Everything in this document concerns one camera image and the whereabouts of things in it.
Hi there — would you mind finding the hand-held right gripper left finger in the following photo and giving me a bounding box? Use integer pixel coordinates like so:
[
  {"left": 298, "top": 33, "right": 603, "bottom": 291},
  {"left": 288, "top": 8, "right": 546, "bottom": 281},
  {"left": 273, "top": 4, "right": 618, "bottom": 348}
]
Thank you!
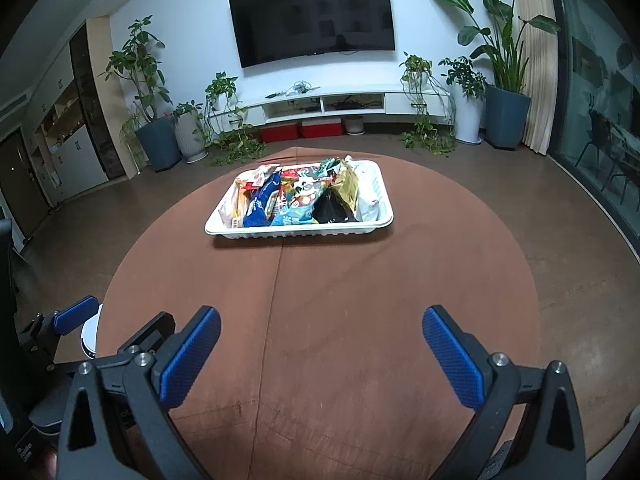
[{"left": 55, "top": 306, "right": 222, "bottom": 480}]

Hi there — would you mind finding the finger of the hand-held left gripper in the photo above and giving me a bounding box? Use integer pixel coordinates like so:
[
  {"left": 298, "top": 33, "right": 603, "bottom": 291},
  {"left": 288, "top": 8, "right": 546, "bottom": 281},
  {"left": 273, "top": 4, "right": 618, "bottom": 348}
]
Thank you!
[
  {"left": 117, "top": 311, "right": 177, "bottom": 358},
  {"left": 17, "top": 295, "right": 99, "bottom": 371}
]

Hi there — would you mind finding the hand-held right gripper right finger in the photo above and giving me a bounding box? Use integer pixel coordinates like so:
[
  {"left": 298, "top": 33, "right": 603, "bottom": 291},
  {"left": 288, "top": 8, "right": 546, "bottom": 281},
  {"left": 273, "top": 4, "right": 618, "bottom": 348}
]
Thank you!
[{"left": 390, "top": 305, "right": 587, "bottom": 480}]

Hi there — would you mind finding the small white snack packet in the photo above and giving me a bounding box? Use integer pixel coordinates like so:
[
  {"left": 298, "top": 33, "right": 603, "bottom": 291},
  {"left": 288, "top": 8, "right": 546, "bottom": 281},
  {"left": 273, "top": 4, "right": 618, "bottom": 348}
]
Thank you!
[{"left": 219, "top": 187, "right": 241, "bottom": 226}]

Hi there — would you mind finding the orange snack packet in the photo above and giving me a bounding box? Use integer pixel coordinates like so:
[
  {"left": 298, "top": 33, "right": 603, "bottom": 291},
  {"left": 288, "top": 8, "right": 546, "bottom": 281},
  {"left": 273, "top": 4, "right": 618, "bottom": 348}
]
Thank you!
[{"left": 235, "top": 187, "right": 251, "bottom": 226}]

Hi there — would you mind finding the white plastic tray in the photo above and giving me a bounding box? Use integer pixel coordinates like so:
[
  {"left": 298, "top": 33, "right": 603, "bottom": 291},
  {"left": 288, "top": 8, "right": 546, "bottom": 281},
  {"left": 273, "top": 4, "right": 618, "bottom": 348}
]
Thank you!
[{"left": 204, "top": 159, "right": 395, "bottom": 241}]

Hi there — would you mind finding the blue snack packet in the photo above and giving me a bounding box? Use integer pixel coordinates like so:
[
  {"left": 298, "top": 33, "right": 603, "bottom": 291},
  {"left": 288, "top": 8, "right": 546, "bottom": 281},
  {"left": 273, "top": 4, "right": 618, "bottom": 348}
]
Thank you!
[{"left": 242, "top": 172, "right": 282, "bottom": 228}]

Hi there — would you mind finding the long white snack packet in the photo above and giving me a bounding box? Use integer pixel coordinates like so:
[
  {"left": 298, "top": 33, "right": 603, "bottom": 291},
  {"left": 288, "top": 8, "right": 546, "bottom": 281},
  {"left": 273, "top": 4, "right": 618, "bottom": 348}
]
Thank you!
[{"left": 350, "top": 157, "right": 383, "bottom": 223}]

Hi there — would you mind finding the black snack packet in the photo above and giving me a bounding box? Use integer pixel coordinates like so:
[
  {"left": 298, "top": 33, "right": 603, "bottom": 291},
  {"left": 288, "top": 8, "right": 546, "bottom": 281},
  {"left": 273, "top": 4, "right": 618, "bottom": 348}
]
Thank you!
[{"left": 312, "top": 187, "right": 361, "bottom": 224}]

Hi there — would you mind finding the panda print snack packet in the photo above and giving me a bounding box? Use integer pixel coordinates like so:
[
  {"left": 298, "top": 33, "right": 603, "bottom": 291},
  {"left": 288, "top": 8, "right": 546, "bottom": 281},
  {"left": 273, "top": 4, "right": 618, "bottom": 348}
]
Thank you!
[{"left": 272, "top": 177, "right": 331, "bottom": 226}]

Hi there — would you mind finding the gold snack packet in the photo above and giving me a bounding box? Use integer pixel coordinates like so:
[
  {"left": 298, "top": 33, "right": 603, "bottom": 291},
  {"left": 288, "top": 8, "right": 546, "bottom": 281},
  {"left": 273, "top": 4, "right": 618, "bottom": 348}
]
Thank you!
[{"left": 332, "top": 160, "right": 361, "bottom": 211}]

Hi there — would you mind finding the bright red snack packet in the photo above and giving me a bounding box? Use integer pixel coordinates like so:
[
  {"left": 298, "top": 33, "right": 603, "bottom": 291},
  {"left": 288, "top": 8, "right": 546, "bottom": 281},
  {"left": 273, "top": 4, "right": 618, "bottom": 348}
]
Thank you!
[{"left": 277, "top": 167, "right": 321, "bottom": 211}]

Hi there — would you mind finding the green snack packet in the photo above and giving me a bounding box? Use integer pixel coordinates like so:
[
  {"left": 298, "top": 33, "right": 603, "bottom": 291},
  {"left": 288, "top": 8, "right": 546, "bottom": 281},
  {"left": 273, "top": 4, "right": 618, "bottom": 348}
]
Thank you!
[{"left": 317, "top": 157, "right": 343, "bottom": 181}]

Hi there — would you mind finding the white round object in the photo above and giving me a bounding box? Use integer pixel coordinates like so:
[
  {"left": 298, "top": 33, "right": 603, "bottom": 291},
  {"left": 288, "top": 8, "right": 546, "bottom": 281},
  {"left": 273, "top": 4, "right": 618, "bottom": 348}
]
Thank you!
[{"left": 80, "top": 304, "right": 106, "bottom": 361}]

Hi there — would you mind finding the small-leaf tree in blue pot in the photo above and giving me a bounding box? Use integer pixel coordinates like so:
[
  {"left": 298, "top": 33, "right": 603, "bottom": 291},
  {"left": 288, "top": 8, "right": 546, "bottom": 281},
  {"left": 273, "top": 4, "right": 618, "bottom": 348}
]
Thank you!
[{"left": 100, "top": 16, "right": 182, "bottom": 172}]

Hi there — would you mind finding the plant in grey pot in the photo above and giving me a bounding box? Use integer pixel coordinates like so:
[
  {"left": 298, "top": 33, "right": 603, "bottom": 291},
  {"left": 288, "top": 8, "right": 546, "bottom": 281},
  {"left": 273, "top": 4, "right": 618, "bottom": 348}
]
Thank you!
[{"left": 172, "top": 102, "right": 210, "bottom": 163}]

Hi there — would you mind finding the plant in tall white pot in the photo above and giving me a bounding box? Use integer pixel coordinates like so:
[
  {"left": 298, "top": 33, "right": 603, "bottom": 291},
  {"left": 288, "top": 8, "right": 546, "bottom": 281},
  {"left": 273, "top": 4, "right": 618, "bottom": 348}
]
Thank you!
[{"left": 439, "top": 56, "right": 487, "bottom": 145}]

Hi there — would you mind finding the red storage box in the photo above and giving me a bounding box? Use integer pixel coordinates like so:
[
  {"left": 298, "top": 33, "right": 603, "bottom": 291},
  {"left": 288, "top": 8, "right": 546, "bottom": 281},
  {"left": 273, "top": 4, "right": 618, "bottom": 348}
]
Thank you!
[
  {"left": 260, "top": 122, "right": 301, "bottom": 143},
  {"left": 301, "top": 119, "right": 343, "bottom": 138}
]

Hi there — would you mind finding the large-leaf plant in blue pot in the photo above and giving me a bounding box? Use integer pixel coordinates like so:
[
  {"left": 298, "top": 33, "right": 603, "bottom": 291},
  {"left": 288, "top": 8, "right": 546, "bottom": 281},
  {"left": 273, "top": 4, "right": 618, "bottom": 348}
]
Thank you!
[{"left": 424, "top": 0, "right": 562, "bottom": 150}]

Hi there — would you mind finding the trailing vine plant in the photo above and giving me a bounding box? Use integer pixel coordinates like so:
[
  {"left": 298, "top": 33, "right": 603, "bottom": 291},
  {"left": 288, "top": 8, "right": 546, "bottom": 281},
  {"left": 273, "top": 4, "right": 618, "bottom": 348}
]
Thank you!
[
  {"left": 399, "top": 51, "right": 456, "bottom": 156},
  {"left": 202, "top": 72, "right": 268, "bottom": 166}
]

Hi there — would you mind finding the black patio chair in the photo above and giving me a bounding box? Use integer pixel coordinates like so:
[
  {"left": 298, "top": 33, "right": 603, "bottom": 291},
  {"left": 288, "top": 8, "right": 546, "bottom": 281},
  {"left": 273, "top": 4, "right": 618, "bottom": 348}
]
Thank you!
[{"left": 575, "top": 110, "right": 640, "bottom": 201}]

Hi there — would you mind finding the white television cabinet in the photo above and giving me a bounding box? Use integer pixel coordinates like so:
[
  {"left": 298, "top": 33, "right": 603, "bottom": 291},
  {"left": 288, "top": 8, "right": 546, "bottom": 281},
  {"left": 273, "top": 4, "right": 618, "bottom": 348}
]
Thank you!
[{"left": 207, "top": 89, "right": 453, "bottom": 128}]

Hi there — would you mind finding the beige curtain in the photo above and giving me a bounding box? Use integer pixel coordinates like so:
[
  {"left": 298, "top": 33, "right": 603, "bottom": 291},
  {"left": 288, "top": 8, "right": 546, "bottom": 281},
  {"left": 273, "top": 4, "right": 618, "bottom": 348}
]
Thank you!
[{"left": 510, "top": 0, "right": 558, "bottom": 156}]

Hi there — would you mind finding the glass sliding door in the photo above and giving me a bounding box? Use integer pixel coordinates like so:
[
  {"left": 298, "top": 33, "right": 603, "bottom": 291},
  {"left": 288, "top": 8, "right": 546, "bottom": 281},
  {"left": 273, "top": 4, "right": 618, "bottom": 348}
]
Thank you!
[{"left": 545, "top": 0, "right": 640, "bottom": 251}]

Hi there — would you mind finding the wooden wall cabinet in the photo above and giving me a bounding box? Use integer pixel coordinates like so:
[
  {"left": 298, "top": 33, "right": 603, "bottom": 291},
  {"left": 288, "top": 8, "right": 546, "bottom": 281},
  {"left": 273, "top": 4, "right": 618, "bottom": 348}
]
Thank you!
[{"left": 0, "top": 17, "right": 126, "bottom": 241}]

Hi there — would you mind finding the black wall television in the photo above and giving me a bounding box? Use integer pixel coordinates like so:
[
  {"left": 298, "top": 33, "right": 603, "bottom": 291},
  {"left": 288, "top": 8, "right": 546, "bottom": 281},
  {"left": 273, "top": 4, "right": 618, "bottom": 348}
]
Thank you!
[{"left": 228, "top": 0, "right": 396, "bottom": 69}]

